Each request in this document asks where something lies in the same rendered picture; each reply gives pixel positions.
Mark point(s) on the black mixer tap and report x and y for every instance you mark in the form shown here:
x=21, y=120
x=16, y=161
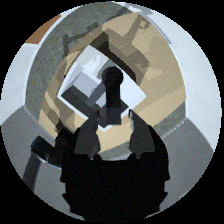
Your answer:
x=112, y=78

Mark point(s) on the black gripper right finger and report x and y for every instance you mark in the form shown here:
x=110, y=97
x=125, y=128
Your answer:
x=147, y=144

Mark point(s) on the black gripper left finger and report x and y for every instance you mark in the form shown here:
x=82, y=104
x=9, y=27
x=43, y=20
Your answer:
x=82, y=145

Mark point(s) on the white sink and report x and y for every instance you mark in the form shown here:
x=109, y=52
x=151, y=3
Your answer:
x=79, y=84

